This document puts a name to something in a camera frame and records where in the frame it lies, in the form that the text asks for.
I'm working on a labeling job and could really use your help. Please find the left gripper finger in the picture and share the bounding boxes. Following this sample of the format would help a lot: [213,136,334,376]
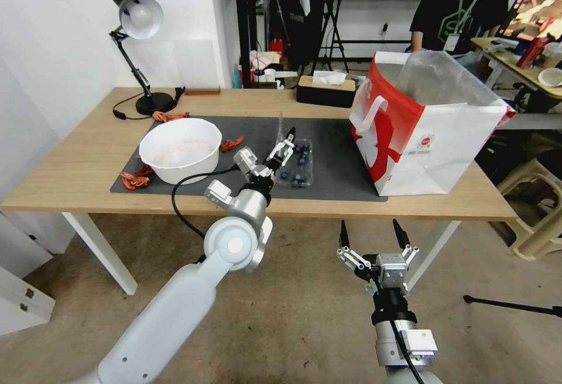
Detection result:
[265,128,296,163]
[277,139,297,170]

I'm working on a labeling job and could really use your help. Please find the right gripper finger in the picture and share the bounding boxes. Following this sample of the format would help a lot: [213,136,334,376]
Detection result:
[392,218,420,273]
[336,220,375,276]

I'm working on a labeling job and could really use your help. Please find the clear plastic takeout container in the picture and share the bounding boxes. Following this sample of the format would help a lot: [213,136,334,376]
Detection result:
[274,111,317,188]

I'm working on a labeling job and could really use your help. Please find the black tissue box wooden lid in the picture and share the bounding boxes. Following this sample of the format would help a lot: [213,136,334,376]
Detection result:
[296,75,357,109]

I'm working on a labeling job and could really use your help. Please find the red white takeout bag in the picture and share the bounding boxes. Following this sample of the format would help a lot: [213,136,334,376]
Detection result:
[349,49,518,197]

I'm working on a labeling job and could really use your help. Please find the dark grey desk mat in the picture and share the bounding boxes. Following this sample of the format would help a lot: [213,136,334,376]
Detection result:
[109,115,389,203]

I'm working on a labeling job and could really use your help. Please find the orange toy crayfish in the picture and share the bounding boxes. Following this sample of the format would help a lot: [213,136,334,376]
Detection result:
[119,167,153,191]
[219,135,245,153]
[152,111,191,123]

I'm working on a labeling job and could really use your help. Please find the white tissue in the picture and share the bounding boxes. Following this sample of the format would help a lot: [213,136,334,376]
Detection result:
[312,70,348,87]

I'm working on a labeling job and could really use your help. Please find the white plastic bowl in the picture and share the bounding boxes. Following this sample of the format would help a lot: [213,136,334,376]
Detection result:
[138,118,222,186]

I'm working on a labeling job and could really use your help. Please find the black tripod leg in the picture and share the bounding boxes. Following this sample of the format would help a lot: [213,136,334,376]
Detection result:
[462,294,562,317]

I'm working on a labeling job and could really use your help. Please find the beige plastic stool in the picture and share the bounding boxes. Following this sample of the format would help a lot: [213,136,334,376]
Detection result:
[496,155,562,263]

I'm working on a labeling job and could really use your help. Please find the black folding stand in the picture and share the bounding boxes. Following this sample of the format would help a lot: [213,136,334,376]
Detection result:
[306,0,353,74]

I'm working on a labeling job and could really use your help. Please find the wooden table white legs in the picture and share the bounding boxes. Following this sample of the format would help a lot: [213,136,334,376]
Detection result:
[0,87,520,297]

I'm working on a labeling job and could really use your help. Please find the black desk lamp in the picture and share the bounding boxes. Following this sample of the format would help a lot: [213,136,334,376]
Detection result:
[108,0,176,116]

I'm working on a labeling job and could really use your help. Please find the pale yellow side table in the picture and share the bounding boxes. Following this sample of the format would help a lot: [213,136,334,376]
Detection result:
[470,36,562,104]

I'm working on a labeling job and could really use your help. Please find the person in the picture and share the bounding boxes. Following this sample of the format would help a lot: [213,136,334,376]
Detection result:
[409,0,511,56]

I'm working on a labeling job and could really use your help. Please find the small white bowl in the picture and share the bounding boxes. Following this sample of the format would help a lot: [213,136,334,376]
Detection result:
[539,67,562,90]

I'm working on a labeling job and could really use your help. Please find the red bottle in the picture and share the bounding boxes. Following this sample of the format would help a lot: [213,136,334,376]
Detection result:
[515,36,550,70]

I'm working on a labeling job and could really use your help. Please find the white cabinet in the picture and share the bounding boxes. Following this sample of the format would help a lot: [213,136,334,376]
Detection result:
[0,209,76,337]

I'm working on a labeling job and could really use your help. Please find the colourful display screen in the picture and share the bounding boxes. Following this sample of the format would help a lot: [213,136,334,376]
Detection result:
[499,0,562,43]

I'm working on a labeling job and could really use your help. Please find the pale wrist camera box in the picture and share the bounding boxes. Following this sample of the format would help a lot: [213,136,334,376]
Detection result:
[376,252,408,289]
[233,146,259,173]

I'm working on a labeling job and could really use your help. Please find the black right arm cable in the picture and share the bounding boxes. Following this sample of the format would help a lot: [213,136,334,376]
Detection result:
[392,320,423,384]

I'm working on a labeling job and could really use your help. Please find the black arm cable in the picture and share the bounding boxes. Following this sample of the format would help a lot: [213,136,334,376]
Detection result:
[170,165,239,244]
[392,320,423,384]

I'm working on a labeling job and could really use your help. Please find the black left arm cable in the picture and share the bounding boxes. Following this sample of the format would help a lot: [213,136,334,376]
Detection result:
[170,165,239,244]

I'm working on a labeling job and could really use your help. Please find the black metal rack frame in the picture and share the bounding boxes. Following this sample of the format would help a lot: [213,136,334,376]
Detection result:
[231,0,276,90]

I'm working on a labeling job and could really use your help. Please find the black lamp cable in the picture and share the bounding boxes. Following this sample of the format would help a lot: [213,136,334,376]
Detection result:
[112,87,186,121]

